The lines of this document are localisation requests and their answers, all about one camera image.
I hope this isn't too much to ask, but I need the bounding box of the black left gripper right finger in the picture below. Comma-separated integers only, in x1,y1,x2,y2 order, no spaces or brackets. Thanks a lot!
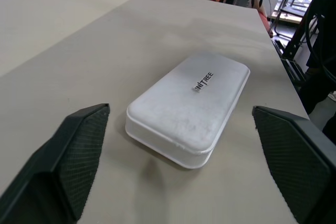
251,105,336,224

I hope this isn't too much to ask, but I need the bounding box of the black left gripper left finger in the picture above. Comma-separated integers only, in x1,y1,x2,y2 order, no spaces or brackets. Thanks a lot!
0,103,111,224

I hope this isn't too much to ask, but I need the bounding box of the white Unitree case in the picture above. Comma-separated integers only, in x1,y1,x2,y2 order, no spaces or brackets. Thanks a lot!
124,52,251,169

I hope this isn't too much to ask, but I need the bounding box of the person in black clothes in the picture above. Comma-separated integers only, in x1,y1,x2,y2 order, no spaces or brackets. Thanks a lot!
299,0,336,141

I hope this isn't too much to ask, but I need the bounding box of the red chair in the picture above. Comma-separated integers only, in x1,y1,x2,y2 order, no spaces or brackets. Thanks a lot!
258,5,271,38

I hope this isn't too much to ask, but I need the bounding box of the wooden board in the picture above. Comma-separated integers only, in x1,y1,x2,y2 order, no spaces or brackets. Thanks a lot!
271,10,309,25

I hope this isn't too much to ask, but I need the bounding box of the black metal frame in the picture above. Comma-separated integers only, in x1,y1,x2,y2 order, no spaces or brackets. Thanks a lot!
270,0,325,83

